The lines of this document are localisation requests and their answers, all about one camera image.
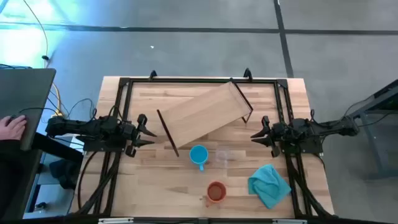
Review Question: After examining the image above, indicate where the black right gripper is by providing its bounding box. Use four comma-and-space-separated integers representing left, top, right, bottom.
250, 115, 292, 158

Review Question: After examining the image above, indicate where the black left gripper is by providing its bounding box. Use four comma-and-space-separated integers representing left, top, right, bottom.
119, 113, 157, 158

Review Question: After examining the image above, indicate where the clear glass cup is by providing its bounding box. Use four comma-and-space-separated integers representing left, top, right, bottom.
215, 146, 231, 166

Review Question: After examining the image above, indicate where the blue mug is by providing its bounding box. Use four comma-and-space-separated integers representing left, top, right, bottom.
189, 144, 210, 172

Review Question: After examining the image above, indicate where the orange mug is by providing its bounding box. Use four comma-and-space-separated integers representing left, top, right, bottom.
205, 181, 227, 208

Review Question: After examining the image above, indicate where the wooden shelf with black legs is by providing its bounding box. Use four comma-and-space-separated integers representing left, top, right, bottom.
156, 77, 254, 158

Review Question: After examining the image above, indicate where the teal cloth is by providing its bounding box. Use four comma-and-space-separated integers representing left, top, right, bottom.
248, 164, 292, 210

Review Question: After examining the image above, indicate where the black bag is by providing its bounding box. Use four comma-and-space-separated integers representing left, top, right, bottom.
49, 158, 78, 190

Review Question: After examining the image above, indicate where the black desk bar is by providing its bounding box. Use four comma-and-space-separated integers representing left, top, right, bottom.
30, 132, 85, 164

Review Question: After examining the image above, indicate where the grey metal stand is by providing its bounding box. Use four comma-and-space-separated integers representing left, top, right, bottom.
351, 79, 398, 181

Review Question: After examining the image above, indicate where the light grey cabinet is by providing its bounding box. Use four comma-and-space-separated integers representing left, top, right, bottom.
23, 135, 83, 220

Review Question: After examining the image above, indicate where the grey desk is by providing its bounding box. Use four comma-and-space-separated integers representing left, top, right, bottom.
0, 68, 57, 152

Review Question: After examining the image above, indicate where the person's hand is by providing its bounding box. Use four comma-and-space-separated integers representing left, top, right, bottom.
0, 114, 28, 141

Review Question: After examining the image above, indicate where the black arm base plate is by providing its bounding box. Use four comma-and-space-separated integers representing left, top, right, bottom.
83, 136, 127, 153
281, 138, 324, 156

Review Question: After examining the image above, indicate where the black metal table frame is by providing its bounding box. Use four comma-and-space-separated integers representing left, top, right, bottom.
70, 76, 335, 224

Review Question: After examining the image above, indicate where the thick black cable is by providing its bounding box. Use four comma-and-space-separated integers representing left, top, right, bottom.
76, 151, 98, 210

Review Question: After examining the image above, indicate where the silver frame bracket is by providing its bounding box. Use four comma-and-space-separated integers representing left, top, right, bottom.
98, 217, 134, 224
272, 218, 308, 224

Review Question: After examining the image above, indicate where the thick yellow cable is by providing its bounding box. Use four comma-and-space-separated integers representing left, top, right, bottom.
51, 82, 65, 119

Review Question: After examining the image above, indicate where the black mouse cable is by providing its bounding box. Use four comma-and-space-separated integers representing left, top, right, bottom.
18, 106, 60, 118

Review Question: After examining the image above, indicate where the thin yellow floor cable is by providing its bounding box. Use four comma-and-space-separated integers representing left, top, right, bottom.
23, 0, 50, 68

